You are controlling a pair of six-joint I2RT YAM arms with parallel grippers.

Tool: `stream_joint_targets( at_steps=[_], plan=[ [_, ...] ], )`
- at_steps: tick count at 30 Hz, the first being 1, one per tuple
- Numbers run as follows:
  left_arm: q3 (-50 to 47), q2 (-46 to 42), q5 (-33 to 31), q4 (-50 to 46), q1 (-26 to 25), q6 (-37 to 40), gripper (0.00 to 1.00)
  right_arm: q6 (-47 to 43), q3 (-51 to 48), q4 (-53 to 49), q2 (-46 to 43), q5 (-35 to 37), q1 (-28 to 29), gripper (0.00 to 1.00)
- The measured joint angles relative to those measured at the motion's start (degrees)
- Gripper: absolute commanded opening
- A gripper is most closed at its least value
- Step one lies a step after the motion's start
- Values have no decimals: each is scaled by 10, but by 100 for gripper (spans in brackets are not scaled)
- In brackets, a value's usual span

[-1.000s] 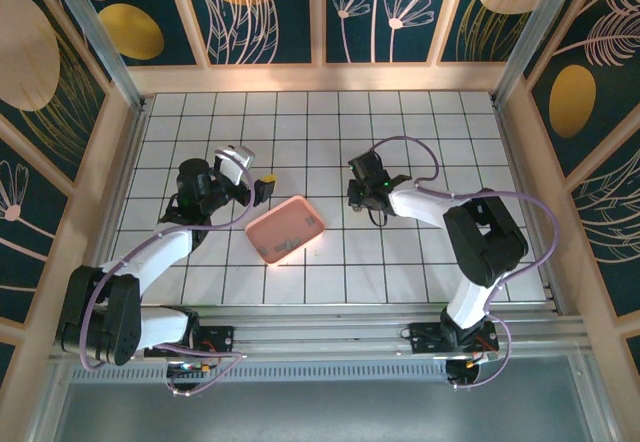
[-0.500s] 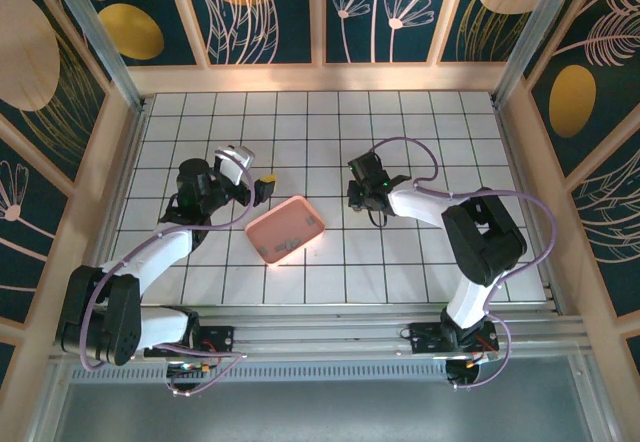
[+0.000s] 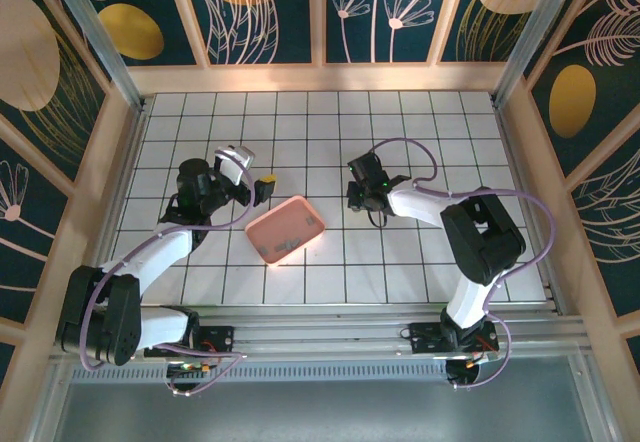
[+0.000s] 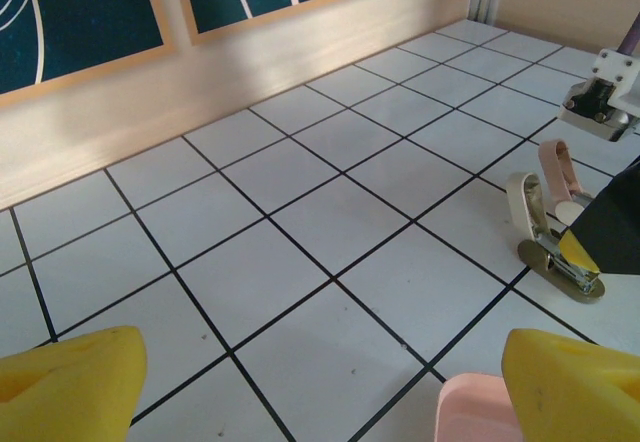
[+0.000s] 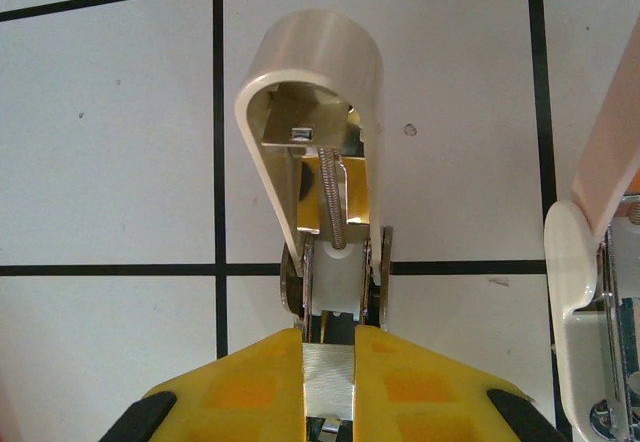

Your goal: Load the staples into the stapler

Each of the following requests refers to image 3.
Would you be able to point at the pink plastic tray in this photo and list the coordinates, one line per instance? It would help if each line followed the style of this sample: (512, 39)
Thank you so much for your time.
(285, 222)

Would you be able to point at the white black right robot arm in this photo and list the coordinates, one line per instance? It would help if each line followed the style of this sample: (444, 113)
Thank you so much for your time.
(480, 242)

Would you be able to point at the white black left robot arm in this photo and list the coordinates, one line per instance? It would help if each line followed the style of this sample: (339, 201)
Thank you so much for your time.
(160, 252)

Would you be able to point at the grey staple strip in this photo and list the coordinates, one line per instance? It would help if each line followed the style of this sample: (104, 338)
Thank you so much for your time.
(263, 250)
(310, 220)
(282, 248)

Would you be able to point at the wooden table surround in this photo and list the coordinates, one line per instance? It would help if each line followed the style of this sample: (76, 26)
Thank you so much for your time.
(320, 79)

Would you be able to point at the perforated metal strip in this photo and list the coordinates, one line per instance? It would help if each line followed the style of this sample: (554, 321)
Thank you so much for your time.
(320, 373)

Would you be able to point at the grey metal panel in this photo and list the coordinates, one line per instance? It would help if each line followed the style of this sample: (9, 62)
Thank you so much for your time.
(320, 412)

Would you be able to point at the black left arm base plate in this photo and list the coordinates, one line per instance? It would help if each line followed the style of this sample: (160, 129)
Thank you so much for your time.
(217, 339)

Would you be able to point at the aluminium mounting rail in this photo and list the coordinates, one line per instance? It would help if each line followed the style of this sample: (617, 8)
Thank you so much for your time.
(320, 334)

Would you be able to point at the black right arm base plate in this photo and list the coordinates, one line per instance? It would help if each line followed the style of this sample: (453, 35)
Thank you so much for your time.
(425, 338)

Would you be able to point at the aluminium corner post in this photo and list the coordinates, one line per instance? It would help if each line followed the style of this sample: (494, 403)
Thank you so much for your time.
(100, 37)
(525, 37)

